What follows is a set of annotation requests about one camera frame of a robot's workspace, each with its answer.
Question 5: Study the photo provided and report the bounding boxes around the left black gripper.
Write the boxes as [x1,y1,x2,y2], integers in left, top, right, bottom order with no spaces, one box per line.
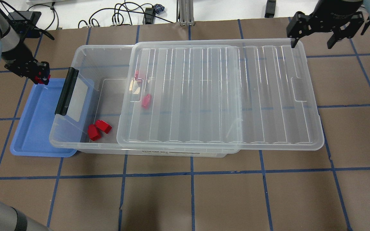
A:
[4,43,50,85]

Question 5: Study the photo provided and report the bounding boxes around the clear plastic box lid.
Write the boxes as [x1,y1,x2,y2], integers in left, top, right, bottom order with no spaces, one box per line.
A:
[116,38,324,154]

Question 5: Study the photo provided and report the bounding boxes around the clear plastic storage box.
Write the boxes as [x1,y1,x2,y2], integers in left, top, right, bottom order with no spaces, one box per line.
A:
[49,41,242,157]

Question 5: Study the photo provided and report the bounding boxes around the aluminium frame post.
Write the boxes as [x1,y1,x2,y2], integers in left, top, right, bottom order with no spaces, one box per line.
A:
[177,0,195,26]

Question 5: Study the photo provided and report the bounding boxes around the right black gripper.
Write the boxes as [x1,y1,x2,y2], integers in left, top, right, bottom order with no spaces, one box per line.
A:
[286,0,370,49]

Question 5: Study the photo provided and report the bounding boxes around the black cables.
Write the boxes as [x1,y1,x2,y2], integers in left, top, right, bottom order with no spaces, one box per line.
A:
[77,3,174,28]

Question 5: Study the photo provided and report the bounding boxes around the black power adapter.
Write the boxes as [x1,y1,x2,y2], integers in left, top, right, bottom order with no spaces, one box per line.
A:
[143,7,156,25]

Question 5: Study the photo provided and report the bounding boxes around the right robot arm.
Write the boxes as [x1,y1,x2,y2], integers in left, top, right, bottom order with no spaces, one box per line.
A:
[286,0,370,49]

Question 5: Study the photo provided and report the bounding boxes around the blue plastic tray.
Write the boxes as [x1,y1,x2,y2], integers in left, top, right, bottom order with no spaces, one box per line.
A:
[10,78,76,158]

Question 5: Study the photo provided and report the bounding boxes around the black box handle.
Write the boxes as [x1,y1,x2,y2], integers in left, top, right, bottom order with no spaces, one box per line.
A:
[55,67,79,116]

